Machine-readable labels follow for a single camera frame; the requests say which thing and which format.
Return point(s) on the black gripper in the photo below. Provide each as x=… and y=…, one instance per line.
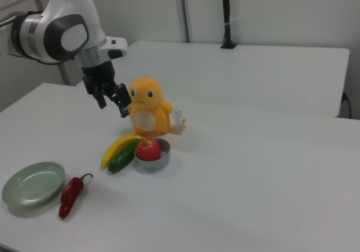
x=98, y=76

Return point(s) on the red toy apple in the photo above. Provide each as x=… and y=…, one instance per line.
x=147, y=150

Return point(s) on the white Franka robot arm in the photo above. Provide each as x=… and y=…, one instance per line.
x=70, y=10

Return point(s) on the orange plush dinosaur toy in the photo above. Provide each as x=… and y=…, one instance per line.
x=149, y=105

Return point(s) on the yellow toy banana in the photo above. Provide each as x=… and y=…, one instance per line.
x=118, y=146

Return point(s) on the green toy cucumber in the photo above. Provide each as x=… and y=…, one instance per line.
x=122, y=157

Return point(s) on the white yellow paper tag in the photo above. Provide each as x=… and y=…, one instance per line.
x=179, y=115

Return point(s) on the grey round bowl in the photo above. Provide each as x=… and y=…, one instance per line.
x=157, y=164

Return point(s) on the red chili pepper toy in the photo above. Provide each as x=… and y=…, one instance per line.
x=70, y=194

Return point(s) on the pale green plate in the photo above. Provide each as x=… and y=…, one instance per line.
x=32, y=186

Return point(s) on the white side table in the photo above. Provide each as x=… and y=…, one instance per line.
x=239, y=74

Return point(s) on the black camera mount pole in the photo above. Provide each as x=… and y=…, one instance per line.
x=227, y=13

